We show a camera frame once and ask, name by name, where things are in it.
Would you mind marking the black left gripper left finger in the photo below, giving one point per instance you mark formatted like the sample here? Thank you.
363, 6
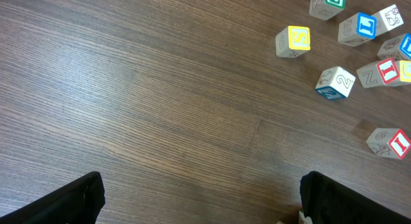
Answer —
77, 202

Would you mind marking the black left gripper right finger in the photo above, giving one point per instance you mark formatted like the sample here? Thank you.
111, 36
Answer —
329, 202

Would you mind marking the red i block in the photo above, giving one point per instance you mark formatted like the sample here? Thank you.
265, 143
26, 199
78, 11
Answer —
378, 73
389, 142

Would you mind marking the yellow top block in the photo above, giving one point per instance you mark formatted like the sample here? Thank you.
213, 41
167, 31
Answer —
404, 73

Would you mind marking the white block blue 2 side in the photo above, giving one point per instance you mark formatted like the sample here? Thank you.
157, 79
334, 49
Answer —
335, 83

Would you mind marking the yellow S letter block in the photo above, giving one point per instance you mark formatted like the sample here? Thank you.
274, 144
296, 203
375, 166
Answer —
293, 41

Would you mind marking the blue D letter block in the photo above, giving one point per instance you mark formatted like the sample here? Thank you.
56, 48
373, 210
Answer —
397, 48

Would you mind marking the blue L letter block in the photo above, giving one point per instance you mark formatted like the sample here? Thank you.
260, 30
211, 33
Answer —
357, 29

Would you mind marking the white block green side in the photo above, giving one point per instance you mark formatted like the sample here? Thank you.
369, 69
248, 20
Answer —
387, 19

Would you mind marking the green Z letter block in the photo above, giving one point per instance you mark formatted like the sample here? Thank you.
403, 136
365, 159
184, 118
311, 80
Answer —
326, 9

